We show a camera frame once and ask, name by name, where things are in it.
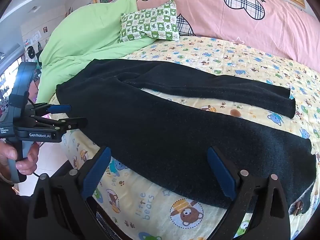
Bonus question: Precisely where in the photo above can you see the person's left forearm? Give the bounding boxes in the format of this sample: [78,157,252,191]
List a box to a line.
[0,172,34,240]

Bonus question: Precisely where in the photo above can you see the person's left hand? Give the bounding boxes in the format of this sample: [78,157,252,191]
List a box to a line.
[0,140,40,180]

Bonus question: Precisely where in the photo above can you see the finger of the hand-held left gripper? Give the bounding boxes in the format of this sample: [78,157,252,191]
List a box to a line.
[31,115,88,133]
[25,102,72,117]

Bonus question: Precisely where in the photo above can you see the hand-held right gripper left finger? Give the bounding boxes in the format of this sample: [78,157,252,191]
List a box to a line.
[26,146,112,240]

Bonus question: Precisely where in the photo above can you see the green checked pillow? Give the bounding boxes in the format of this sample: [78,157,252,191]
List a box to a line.
[119,0,180,43]

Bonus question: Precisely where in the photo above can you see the yellow bear print bed sheet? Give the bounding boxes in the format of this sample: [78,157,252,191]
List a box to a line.
[47,35,320,240]

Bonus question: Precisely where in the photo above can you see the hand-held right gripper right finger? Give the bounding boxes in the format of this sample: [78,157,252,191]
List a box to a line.
[206,145,292,240]

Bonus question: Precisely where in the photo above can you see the pink duvet with plaid hearts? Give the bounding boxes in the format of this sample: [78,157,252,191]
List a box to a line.
[130,0,320,74]

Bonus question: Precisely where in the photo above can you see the green blanket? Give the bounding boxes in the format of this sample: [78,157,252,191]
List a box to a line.
[36,0,157,104]

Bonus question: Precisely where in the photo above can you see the black pants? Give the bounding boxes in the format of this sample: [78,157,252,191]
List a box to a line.
[55,59,317,215]

